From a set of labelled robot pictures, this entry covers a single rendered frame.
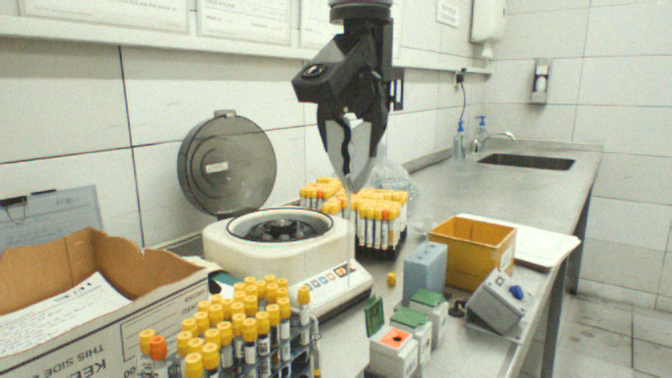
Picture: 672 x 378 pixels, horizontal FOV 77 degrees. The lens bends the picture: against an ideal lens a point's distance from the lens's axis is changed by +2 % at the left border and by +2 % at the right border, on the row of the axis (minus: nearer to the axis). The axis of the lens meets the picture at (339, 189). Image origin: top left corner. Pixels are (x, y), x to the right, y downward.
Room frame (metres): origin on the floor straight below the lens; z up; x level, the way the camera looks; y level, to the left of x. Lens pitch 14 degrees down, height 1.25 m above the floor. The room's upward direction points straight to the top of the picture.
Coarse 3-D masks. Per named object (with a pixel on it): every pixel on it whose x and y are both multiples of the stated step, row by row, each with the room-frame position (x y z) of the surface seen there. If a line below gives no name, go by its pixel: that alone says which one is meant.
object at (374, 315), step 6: (372, 300) 0.47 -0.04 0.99; (378, 300) 0.48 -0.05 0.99; (372, 306) 0.46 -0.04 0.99; (378, 306) 0.48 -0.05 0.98; (366, 312) 0.45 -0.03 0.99; (372, 312) 0.46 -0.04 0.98; (378, 312) 0.47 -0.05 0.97; (366, 318) 0.45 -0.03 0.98; (372, 318) 0.46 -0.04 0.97; (378, 318) 0.47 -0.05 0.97; (366, 324) 0.45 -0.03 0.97; (372, 324) 0.46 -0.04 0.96; (378, 324) 0.47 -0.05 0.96; (366, 330) 0.45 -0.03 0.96; (372, 330) 0.46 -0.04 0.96; (378, 330) 0.47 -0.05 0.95
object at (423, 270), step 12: (420, 252) 0.66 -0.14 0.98; (432, 252) 0.66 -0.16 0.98; (444, 252) 0.68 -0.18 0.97; (408, 264) 0.63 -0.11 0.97; (420, 264) 0.62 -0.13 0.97; (432, 264) 0.63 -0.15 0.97; (444, 264) 0.69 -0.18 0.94; (408, 276) 0.63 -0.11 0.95; (420, 276) 0.62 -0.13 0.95; (432, 276) 0.64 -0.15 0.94; (444, 276) 0.69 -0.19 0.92; (408, 288) 0.63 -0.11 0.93; (432, 288) 0.64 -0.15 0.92; (444, 288) 0.69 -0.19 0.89; (408, 300) 0.63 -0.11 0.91
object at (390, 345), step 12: (372, 336) 0.46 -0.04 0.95; (384, 336) 0.46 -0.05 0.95; (396, 336) 0.46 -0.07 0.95; (408, 336) 0.46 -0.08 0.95; (372, 348) 0.45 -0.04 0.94; (384, 348) 0.44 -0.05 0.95; (396, 348) 0.43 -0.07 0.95; (408, 348) 0.44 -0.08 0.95; (372, 360) 0.45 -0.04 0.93; (384, 360) 0.44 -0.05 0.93; (396, 360) 0.43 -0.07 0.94; (408, 360) 0.43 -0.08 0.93; (384, 372) 0.44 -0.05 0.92; (396, 372) 0.43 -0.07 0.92; (408, 372) 0.43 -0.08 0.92
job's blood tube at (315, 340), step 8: (312, 336) 0.42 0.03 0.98; (320, 336) 0.41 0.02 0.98; (312, 344) 0.41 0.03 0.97; (320, 344) 0.41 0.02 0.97; (312, 352) 0.41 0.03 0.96; (320, 352) 0.41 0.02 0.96; (312, 360) 0.41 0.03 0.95; (320, 360) 0.41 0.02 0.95; (312, 368) 0.41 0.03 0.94; (320, 368) 0.41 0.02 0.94; (312, 376) 0.41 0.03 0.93; (320, 376) 0.41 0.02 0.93
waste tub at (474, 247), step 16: (448, 224) 0.84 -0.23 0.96; (464, 224) 0.85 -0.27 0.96; (480, 224) 0.83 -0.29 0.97; (496, 224) 0.81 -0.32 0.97; (432, 240) 0.76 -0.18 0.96; (448, 240) 0.74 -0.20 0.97; (464, 240) 0.72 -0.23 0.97; (480, 240) 0.83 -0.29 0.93; (496, 240) 0.81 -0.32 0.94; (512, 240) 0.77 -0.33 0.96; (448, 256) 0.74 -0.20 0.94; (464, 256) 0.72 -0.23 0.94; (480, 256) 0.70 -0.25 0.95; (496, 256) 0.69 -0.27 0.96; (512, 256) 0.78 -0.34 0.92; (448, 272) 0.74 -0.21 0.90; (464, 272) 0.72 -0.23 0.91; (480, 272) 0.70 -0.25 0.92; (512, 272) 0.78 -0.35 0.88; (464, 288) 0.72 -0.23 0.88
